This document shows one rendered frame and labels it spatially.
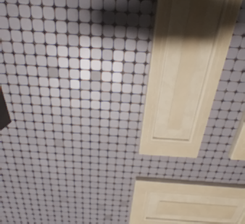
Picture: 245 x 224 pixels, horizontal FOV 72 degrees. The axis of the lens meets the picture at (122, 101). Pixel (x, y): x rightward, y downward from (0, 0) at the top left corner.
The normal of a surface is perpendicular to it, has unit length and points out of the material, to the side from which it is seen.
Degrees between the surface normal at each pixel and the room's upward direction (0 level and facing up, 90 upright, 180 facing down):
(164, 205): 0
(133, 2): 0
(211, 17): 11
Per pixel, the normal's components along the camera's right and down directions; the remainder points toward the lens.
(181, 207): -0.02, 0.38
